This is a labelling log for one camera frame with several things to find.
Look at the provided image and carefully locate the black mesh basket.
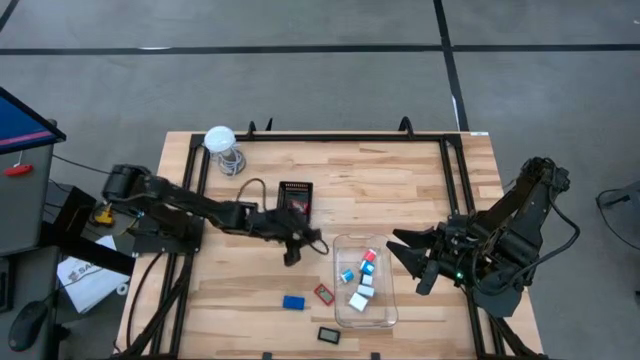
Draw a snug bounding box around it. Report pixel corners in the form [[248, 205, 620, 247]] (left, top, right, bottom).
[[276, 180, 315, 225]]

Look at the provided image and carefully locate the black computer mouse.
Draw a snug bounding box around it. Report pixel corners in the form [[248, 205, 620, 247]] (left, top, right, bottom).
[[6, 299, 49, 353]]

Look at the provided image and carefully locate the black equipment box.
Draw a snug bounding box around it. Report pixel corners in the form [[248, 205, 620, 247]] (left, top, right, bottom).
[[45, 183, 97, 239]]

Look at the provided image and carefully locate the black metal table frame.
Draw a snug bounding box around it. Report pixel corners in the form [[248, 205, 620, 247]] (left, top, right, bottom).
[[117, 115, 551, 360]]

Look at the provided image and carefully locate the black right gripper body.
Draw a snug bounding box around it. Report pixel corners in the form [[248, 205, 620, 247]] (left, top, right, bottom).
[[427, 215, 471, 289]]

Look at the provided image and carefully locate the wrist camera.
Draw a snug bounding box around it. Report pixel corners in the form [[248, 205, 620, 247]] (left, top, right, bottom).
[[416, 258, 441, 297], [283, 240, 304, 268]]

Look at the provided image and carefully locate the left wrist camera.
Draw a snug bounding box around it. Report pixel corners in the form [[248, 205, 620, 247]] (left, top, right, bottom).
[[283, 240, 304, 268]]

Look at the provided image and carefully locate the white printed paper bag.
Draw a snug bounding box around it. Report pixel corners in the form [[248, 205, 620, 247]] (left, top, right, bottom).
[[55, 234, 132, 315]]

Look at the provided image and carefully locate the red handle object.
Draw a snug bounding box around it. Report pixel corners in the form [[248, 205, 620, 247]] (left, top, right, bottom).
[[3, 163, 34, 178]]

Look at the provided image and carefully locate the clear plastic container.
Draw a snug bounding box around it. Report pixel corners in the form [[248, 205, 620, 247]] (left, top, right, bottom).
[[332, 232, 400, 330]]

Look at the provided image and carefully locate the black metal bar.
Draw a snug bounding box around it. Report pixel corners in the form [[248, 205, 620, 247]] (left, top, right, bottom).
[[39, 219, 136, 277]]

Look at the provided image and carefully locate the black power cable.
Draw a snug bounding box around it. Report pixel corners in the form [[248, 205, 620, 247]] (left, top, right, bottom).
[[124, 249, 166, 351]]

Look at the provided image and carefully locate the grey cabinet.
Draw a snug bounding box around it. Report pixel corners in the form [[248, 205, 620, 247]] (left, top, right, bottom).
[[0, 142, 56, 257]]

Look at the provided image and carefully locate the monitor with blue screen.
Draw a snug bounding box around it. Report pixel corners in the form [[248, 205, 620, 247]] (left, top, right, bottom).
[[0, 85, 68, 155]]

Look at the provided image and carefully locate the white mushroom lamp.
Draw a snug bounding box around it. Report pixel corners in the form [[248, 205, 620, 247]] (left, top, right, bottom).
[[203, 125, 237, 161]]

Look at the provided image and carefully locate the yellow tool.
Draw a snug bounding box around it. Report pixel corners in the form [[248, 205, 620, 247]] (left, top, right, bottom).
[[93, 202, 115, 227]]

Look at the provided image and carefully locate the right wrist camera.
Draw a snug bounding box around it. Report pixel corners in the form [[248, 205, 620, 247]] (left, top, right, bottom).
[[416, 258, 441, 297]]

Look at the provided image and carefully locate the blue plastic box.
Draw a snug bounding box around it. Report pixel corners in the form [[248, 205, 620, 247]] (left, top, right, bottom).
[[281, 294, 307, 312]]

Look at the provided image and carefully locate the black keyboard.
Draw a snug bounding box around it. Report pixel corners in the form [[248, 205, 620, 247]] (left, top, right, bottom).
[[0, 255, 15, 314]]

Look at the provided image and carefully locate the large blue white charger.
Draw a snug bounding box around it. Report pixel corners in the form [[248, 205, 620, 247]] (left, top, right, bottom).
[[359, 259, 376, 287]]

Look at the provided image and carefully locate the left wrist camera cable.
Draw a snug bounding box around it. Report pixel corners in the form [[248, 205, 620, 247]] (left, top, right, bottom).
[[236, 176, 269, 207]]

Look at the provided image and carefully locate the white lamp cable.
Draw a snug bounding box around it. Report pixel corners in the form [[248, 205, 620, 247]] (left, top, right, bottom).
[[212, 147, 247, 177]]

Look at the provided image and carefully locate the black digital display module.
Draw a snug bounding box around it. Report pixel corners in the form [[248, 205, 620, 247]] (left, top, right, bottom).
[[317, 325, 342, 346]]

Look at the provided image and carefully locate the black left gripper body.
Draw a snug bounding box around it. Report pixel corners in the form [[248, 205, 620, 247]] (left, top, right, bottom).
[[247, 205, 314, 242]]

